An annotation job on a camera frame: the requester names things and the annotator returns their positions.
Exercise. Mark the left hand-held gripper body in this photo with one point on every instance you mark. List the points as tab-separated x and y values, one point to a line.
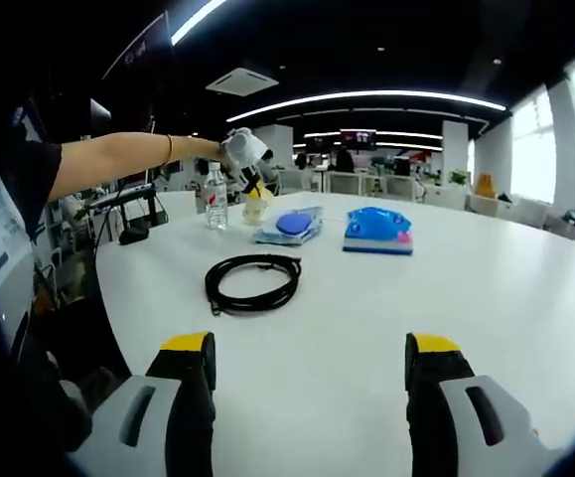
244	149

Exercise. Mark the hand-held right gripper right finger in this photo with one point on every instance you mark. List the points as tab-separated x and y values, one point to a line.
436	422

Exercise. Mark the green potted plant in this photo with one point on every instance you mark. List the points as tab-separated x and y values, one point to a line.
459	178

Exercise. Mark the clear water bottle red label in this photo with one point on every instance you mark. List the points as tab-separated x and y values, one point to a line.
216	199

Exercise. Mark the long curved ceiling light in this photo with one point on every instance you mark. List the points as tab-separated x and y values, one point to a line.
195	20

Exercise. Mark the ceiling air conditioner vent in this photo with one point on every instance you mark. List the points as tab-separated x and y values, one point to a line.
242	82

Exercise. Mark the blue wipes pack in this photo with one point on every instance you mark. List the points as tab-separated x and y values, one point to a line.
292	226

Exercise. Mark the white table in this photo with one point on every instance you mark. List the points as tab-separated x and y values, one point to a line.
366	308

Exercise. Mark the hanging wall screen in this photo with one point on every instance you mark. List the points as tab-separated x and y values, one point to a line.
358	139

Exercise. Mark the blue tissue pack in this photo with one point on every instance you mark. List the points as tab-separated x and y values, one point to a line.
376	228

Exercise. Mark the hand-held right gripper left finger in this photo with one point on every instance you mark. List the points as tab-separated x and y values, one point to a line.
183	422

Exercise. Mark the person's black and white top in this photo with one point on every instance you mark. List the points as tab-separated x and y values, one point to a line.
39	164

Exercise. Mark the thin curved ceiling light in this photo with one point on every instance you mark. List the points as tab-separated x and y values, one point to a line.
366	94

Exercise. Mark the narrow bright window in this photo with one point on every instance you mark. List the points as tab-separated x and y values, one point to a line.
532	149

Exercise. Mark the pale paper cup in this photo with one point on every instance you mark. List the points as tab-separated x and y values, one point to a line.
257	211

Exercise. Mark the orange bag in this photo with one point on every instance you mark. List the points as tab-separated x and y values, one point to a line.
484	186

